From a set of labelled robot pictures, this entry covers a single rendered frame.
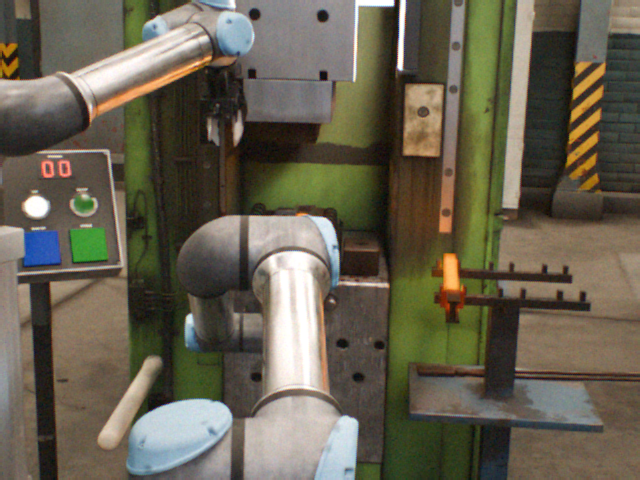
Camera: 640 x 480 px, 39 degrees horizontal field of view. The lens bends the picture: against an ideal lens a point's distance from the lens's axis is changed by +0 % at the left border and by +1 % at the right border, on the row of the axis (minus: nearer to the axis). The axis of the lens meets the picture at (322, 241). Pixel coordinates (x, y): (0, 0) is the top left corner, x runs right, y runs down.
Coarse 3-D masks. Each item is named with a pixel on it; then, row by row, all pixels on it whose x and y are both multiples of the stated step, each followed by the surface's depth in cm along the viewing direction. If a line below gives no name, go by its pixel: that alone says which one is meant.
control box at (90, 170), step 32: (32, 160) 199; (64, 160) 201; (96, 160) 204; (32, 192) 197; (64, 192) 199; (96, 192) 202; (32, 224) 195; (64, 224) 197; (96, 224) 200; (64, 256) 195
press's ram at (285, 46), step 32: (256, 0) 200; (288, 0) 199; (320, 0) 199; (352, 0) 199; (384, 0) 217; (256, 32) 201; (288, 32) 201; (320, 32) 201; (352, 32) 200; (256, 64) 203; (288, 64) 202; (320, 64) 202; (352, 64) 202
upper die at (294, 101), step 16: (256, 80) 204; (272, 80) 203; (288, 80) 203; (304, 80) 203; (320, 80) 205; (256, 96) 204; (272, 96) 204; (288, 96) 204; (304, 96) 204; (320, 96) 204; (256, 112) 205; (272, 112) 205; (288, 112) 205; (304, 112) 205; (320, 112) 205
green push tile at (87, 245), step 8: (72, 232) 197; (80, 232) 197; (88, 232) 198; (96, 232) 198; (104, 232) 199; (72, 240) 196; (80, 240) 197; (88, 240) 197; (96, 240) 198; (104, 240) 198; (72, 248) 196; (80, 248) 196; (88, 248) 197; (96, 248) 197; (104, 248) 198; (72, 256) 195; (80, 256) 196; (88, 256) 196; (96, 256) 197; (104, 256) 197
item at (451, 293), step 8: (448, 256) 211; (448, 264) 204; (456, 264) 204; (448, 272) 197; (456, 272) 197; (448, 280) 191; (456, 280) 191; (448, 288) 185; (456, 288) 185; (448, 296) 176; (456, 296) 176; (440, 304) 181; (448, 304) 181; (456, 304) 173; (448, 312) 178; (456, 312) 178; (448, 320) 174; (456, 320) 174
